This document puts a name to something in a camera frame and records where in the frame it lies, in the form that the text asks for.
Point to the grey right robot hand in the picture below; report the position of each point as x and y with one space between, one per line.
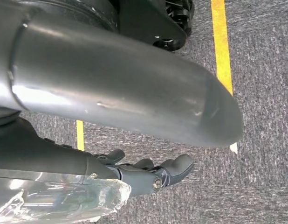
123 86

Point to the clear plastic wrap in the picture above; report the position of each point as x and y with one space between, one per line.
64 201

